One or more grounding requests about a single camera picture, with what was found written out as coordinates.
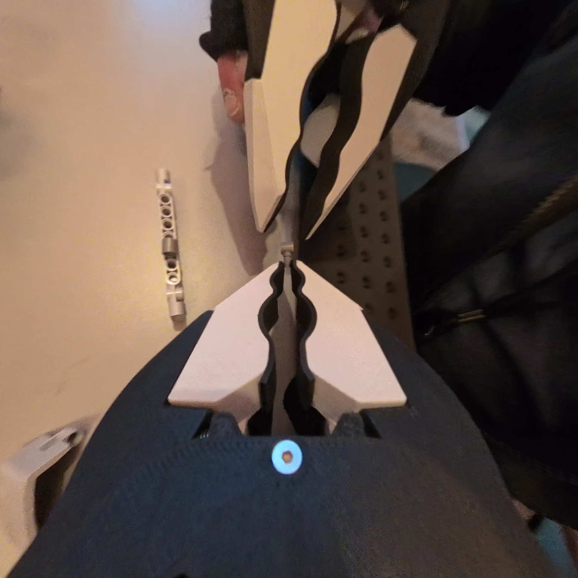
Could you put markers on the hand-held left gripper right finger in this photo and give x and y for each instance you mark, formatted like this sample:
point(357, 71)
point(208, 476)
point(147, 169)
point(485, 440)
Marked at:
point(356, 361)

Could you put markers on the grey long toy brick beam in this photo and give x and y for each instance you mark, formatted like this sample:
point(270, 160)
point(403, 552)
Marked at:
point(169, 216)

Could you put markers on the person's right hand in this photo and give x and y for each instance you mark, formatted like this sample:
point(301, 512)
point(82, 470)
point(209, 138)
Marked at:
point(232, 86)

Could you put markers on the dark grey toy brick connector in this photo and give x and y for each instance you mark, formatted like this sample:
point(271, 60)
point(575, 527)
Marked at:
point(169, 247)
point(287, 253)

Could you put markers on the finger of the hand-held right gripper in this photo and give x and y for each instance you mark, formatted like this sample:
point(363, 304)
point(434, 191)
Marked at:
point(384, 81)
point(284, 67)

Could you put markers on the grey curved toy brick panel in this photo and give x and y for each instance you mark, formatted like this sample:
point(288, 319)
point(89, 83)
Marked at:
point(31, 460)

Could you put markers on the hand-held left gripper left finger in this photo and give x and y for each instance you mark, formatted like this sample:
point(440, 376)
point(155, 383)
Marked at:
point(216, 361)

